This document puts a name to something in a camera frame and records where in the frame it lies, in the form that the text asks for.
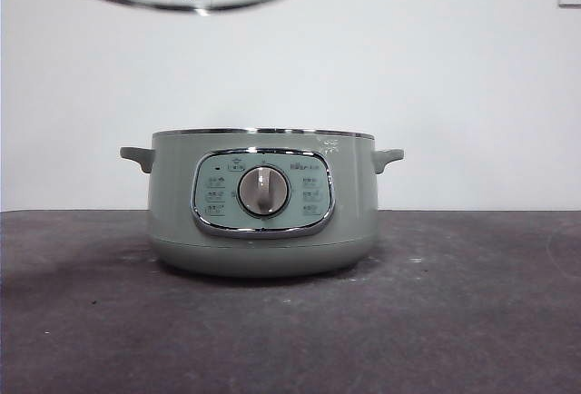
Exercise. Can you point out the pale green electric cooking pot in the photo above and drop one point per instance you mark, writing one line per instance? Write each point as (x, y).
(354, 212)

